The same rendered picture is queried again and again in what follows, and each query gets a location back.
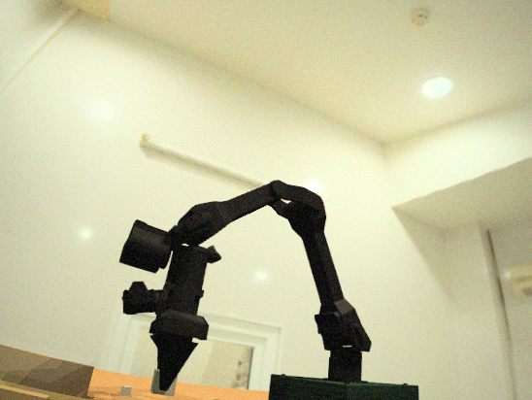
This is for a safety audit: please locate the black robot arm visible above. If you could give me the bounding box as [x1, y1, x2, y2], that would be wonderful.
[118, 180, 372, 383]

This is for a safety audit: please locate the olive-tan cube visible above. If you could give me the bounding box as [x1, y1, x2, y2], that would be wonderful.
[150, 369, 178, 397]

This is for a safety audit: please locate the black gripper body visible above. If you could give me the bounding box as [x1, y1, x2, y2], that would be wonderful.
[149, 277, 209, 342]

